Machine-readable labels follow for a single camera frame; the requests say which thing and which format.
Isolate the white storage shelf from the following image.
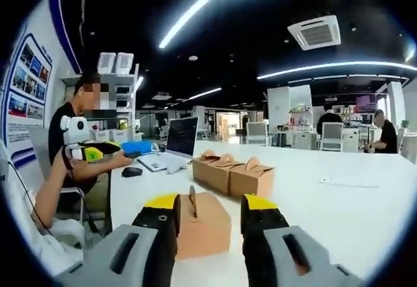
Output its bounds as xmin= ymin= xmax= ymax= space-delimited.
xmin=61 ymin=52 xmax=140 ymax=131

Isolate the white office chair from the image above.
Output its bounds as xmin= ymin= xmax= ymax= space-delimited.
xmin=320 ymin=121 xmax=345 ymax=153
xmin=246 ymin=121 xmax=272 ymax=147

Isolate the blue flat case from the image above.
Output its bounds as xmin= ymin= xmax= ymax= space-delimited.
xmin=121 ymin=140 xmax=154 ymax=155

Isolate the brown paper box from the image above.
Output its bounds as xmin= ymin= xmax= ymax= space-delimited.
xmin=175 ymin=185 xmax=233 ymax=262
xmin=216 ymin=157 xmax=276 ymax=198
xmin=203 ymin=153 xmax=236 ymax=190
xmin=192 ymin=149 xmax=218 ymax=184

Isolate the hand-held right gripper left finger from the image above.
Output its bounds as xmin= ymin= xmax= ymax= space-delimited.
xmin=53 ymin=194 xmax=182 ymax=287

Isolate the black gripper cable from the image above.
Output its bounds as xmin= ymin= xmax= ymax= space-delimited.
xmin=5 ymin=159 xmax=50 ymax=236

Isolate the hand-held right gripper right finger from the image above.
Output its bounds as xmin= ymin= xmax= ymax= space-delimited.
xmin=240 ymin=193 xmax=364 ymax=287

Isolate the white ceiling light strip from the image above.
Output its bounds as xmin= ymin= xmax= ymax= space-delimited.
xmin=158 ymin=0 xmax=249 ymax=50
xmin=257 ymin=61 xmax=414 ymax=81

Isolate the white plush toy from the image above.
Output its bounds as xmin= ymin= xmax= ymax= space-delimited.
xmin=166 ymin=160 xmax=191 ymax=175

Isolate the person's white clothing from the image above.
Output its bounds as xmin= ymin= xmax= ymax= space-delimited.
xmin=0 ymin=136 xmax=86 ymax=279

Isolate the blue white wall poster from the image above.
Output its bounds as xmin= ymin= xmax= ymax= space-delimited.
xmin=0 ymin=0 xmax=82 ymax=174

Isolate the purple display screen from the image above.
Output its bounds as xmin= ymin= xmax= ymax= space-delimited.
xmin=354 ymin=94 xmax=389 ymax=113

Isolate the black computer mouse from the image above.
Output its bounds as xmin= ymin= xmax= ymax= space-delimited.
xmin=121 ymin=166 xmax=144 ymax=178

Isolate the ceiling air conditioner vent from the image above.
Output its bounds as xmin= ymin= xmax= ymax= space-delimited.
xmin=287 ymin=14 xmax=342 ymax=51

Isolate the silver laptop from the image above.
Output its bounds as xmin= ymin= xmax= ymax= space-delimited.
xmin=136 ymin=116 xmax=200 ymax=173

